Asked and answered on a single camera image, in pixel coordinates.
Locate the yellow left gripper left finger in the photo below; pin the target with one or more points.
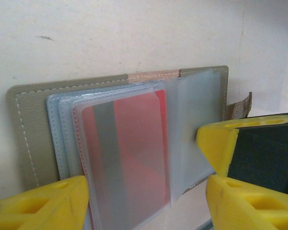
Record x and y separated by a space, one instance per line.
62 203

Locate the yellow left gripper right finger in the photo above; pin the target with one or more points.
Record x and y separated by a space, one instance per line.
225 203

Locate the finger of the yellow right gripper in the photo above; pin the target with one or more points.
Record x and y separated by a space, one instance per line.
261 153

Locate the red VIP card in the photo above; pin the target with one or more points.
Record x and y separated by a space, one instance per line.
139 143

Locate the grey leather card holder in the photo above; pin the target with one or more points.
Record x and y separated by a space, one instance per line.
28 107

